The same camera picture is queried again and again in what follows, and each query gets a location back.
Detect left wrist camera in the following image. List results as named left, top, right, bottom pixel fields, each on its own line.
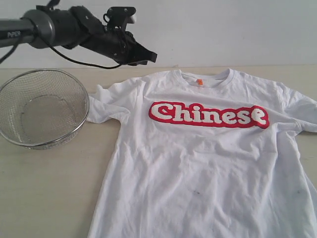
left=103, top=6, right=136, bottom=31

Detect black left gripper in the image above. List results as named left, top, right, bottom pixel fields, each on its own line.
left=81, top=24, right=158, bottom=66

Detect white t-shirt red print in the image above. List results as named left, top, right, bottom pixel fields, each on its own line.
left=87, top=69, right=317, bottom=238

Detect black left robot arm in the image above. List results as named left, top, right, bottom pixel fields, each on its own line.
left=0, top=0, right=157, bottom=67

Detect metal wire mesh basket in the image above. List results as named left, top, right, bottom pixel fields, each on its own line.
left=0, top=69, right=89, bottom=150

